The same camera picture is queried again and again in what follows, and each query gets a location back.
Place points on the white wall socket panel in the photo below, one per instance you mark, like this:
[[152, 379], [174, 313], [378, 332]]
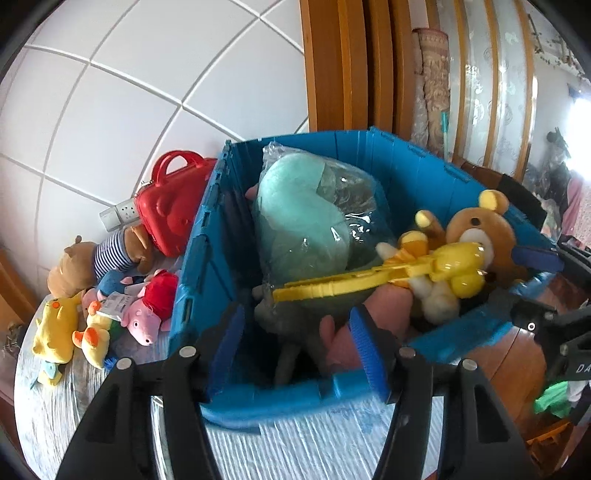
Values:
[[120, 214]]

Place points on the large round pink pig plush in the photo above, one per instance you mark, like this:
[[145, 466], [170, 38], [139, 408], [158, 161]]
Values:
[[388, 309]]

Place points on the dark blue fuzzy toy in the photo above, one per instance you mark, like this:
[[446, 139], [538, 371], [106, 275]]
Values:
[[110, 364]]

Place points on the blue plastic storage crate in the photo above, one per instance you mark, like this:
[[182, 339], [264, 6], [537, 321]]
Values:
[[217, 277]]

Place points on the brown plush with striped shirt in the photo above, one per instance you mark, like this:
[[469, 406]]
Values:
[[69, 272]]

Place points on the teal plush in plastic bag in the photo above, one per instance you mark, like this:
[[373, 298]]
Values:
[[295, 217]]

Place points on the brown bear plush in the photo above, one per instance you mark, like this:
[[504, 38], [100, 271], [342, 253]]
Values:
[[489, 230]]

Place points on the red bear-embossed toy suitcase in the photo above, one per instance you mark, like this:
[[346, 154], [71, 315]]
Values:
[[175, 217]]

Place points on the teal stick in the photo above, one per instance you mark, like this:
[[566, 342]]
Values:
[[445, 134]]

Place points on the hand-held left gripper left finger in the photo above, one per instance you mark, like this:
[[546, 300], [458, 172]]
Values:
[[233, 332]]

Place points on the hanging clothes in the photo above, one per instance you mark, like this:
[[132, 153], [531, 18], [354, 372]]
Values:
[[572, 198]]

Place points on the yellow plastic tongs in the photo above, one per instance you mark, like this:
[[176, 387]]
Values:
[[351, 282]]

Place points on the yellow and blue cloth toy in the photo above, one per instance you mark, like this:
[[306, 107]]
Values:
[[51, 374]]

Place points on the sheer patterned curtain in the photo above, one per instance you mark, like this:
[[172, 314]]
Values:
[[503, 92]]

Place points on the blue plush toy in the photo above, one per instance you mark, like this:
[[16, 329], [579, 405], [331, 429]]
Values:
[[111, 282]]

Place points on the wooden arch frame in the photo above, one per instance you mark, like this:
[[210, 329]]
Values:
[[351, 69], [18, 286]]

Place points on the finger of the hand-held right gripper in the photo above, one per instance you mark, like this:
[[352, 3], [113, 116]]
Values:
[[535, 258], [535, 314]]

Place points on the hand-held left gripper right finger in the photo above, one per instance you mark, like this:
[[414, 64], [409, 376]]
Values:
[[364, 350]]

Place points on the green cloth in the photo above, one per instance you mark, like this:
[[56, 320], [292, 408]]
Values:
[[554, 399]]

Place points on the yellow mouse plush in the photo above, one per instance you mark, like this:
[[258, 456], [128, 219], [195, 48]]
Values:
[[55, 327]]

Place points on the pink pig plush red dress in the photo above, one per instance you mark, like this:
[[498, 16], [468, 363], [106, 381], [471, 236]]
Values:
[[147, 318]]

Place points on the yellow duck plush orange feet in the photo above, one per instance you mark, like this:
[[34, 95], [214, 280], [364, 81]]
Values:
[[94, 346]]

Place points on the grey plush toy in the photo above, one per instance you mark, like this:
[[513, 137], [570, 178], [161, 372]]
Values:
[[295, 327]]

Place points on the rolled patterned carpet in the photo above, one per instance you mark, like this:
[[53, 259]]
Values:
[[434, 92]]

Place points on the small orange giraffe plush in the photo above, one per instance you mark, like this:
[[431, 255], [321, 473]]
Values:
[[436, 300]]

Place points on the black cloth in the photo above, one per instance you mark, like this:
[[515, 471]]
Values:
[[517, 194]]

